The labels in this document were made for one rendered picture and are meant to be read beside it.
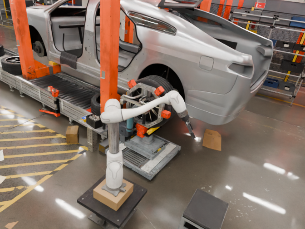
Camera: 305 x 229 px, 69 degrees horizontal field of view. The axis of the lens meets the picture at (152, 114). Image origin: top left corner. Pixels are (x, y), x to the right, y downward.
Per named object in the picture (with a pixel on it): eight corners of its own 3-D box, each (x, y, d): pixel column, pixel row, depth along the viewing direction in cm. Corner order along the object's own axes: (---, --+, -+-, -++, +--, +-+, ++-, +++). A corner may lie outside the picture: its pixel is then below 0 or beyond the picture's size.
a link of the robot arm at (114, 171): (105, 189, 208) (105, 171, 197) (106, 175, 223) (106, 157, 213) (122, 188, 210) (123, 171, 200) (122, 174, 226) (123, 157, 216)
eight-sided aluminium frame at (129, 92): (161, 131, 284) (167, 92, 258) (158, 133, 279) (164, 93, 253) (128, 116, 308) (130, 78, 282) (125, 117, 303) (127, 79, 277)
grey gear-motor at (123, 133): (142, 135, 359) (145, 116, 343) (125, 146, 328) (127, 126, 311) (134, 131, 368) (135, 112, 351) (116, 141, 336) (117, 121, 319)
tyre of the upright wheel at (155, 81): (164, 66, 278) (130, 85, 321) (154, 70, 260) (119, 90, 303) (186, 114, 284) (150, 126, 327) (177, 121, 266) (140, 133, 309)
